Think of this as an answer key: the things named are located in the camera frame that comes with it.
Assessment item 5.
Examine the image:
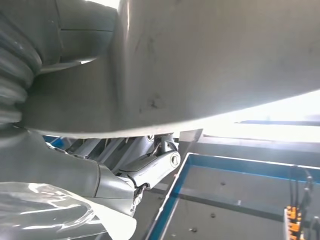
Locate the glossy translucent plastic sheet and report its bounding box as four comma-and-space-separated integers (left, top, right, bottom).
0, 181, 137, 240

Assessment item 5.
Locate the orange black cable bundle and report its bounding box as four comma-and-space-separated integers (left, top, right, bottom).
283, 165, 320, 240

